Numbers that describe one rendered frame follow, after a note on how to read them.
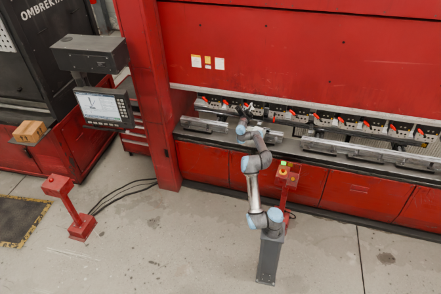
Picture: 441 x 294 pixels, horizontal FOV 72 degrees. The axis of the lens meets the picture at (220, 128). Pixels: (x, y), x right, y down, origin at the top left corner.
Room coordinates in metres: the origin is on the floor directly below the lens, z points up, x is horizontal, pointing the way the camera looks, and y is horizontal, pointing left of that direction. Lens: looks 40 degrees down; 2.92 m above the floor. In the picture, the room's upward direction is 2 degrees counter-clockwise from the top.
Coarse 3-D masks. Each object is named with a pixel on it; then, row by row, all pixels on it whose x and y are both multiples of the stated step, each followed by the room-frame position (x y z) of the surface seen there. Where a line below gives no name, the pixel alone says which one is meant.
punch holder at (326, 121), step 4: (316, 112) 2.05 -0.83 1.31; (320, 112) 2.04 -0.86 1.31; (324, 112) 2.03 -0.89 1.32; (328, 112) 2.03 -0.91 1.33; (332, 112) 2.02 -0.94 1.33; (320, 116) 2.04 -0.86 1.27; (324, 116) 2.03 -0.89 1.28; (328, 116) 2.02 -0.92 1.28; (332, 116) 2.01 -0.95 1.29; (316, 120) 2.05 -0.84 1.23; (324, 120) 2.03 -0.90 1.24; (328, 120) 2.02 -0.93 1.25; (332, 120) 2.01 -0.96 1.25; (316, 124) 2.04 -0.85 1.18; (320, 124) 2.03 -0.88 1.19; (324, 124) 2.02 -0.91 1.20; (328, 124) 2.02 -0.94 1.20
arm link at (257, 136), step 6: (252, 132) 1.93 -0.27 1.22; (258, 132) 1.93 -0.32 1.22; (252, 138) 1.89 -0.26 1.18; (258, 138) 1.82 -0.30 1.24; (258, 144) 1.75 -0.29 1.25; (264, 144) 1.74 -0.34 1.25; (258, 150) 1.69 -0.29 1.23; (264, 150) 1.63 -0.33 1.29; (264, 156) 1.55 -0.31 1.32; (270, 156) 1.57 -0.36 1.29; (264, 162) 1.51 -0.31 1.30; (270, 162) 1.53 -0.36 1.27; (264, 168) 1.49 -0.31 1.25
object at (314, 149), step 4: (304, 148) 2.03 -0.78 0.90; (312, 148) 2.02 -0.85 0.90; (316, 148) 2.02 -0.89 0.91; (320, 148) 2.02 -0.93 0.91; (316, 152) 1.99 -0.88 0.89; (320, 152) 1.98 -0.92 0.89; (324, 152) 1.97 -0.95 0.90; (328, 152) 1.97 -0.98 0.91; (332, 152) 1.96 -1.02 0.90; (336, 152) 1.96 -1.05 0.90
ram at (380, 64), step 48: (192, 48) 2.39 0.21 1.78; (240, 48) 2.26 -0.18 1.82; (288, 48) 2.15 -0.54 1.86; (336, 48) 2.04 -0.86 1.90; (384, 48) 1.95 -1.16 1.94; (432, 48) 1.86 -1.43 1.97; (240, 96) 2.26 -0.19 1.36; (288, 96) 2.13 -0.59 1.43; (336, 96) 2.02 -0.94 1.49; (384, 96) 1.91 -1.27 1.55; (432, 96) 1.82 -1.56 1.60
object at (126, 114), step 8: (80, 88) 2.11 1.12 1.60; (88, 88) 2.10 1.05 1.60; (96, 88) 2.14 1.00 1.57; (104, 88) 2.14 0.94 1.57; (120, 96) 2.00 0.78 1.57; (128, 96) 2.09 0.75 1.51; (120, 104) 2.00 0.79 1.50; (128, 104) 2.01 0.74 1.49; (120, 112) 2.01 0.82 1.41; (128, 112) 1.99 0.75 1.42; (88, 120) 2.08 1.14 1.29; (96, 120) 2.06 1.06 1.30; (104, 120) 2.05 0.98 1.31; (112, 120) 2.03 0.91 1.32; (128, 120) 2.00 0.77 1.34; (128, 128) 2.00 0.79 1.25
